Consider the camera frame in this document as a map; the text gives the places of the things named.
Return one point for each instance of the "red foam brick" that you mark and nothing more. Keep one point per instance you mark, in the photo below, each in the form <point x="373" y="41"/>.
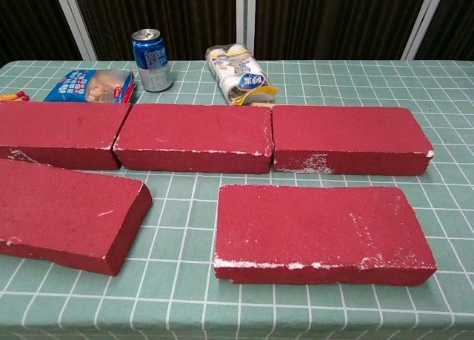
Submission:
<point x="66" y="214"/>
<point x="55" y="129"/>
<point x="344" y="132"/>
<point x="192" y="132"/>
<point x="318" y="229"/>

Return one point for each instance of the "yellow rubber chicken toy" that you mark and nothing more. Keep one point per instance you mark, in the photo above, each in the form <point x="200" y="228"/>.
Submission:
<point x="15" y="96"/>

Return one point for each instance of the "wooden stick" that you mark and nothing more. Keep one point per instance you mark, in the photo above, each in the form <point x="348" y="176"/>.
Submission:
<point x="263" y="104"/>

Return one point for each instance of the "white partition post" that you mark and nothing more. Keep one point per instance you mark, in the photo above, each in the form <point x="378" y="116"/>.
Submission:
<point x="426" y="21"/>
<point x="76" y="21"/>
<point x="245" y="17"/>

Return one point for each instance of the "dark ribbed partition panel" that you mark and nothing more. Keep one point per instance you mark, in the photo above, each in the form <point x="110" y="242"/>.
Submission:
<point x="29" y="21"/>
<point x="166" y="10"/>
<point x="455" y="29"/>
<point x="333" y="21"/>

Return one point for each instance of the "blue soda can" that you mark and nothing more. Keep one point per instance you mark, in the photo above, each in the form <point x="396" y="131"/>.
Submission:
<point x="152" y="62"/>

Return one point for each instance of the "green checked tablecloth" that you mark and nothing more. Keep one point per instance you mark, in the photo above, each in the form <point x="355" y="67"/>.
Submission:
<point x="185" y="299"/>

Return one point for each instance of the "blue snack bag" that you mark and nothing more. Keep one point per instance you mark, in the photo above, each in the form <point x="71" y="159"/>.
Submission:
<point x="89" y="86"/>

